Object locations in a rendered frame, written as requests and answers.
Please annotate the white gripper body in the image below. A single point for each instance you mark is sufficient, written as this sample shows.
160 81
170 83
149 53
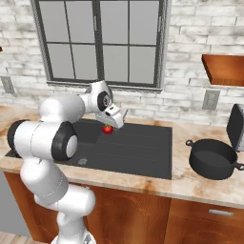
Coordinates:
117 118

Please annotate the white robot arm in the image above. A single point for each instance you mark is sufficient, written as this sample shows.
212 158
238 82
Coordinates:
47 139

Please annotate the red tomato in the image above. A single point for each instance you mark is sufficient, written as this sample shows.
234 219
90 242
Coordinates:
107 129

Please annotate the dark grey sink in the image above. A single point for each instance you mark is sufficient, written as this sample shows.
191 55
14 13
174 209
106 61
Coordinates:
136 152

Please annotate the black pot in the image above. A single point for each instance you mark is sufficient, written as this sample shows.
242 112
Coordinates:
211 160

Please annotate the grey framed window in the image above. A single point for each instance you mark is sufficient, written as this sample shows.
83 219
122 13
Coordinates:
116 41

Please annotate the wooden cupboard door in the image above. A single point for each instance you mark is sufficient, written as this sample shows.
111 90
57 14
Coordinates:
30 209
127 216

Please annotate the grey dishwasher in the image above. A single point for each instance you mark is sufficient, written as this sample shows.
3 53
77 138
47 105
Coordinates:
9 206

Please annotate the wooden drawer front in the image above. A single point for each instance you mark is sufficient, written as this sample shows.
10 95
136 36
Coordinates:
206 225

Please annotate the grey wall outlet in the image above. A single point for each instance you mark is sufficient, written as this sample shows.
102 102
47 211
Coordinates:
7 85
211 99

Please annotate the wooden wall shelf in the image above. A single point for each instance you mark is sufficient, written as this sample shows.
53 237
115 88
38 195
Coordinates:
225 69

